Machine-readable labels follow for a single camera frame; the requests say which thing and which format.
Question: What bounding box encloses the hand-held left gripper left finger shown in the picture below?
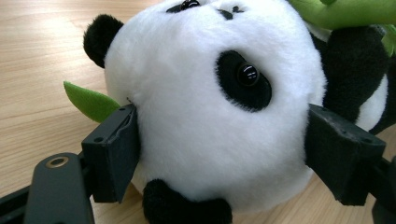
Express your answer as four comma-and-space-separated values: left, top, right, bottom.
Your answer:
80, 104, 141, 204

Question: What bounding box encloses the panda plush toy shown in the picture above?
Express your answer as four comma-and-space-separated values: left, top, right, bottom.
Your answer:
63, 0, 396, 224

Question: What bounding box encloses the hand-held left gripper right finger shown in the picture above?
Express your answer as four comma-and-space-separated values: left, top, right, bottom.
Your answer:
304, 104, 388, 207

